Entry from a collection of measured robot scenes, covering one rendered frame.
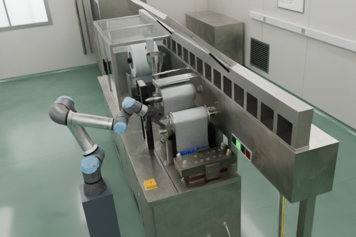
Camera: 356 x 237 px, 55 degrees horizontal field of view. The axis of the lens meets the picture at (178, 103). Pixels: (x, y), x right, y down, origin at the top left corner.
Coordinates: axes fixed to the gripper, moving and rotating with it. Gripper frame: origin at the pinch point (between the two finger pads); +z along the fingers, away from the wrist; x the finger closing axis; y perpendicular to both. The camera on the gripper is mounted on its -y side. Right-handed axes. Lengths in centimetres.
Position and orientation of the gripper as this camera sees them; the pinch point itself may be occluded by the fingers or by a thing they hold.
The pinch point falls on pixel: (166, 126)
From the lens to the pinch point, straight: 236.2
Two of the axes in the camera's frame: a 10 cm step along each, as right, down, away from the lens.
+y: 5.5, -8.2, -1.5
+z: 7.7, 4.3, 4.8
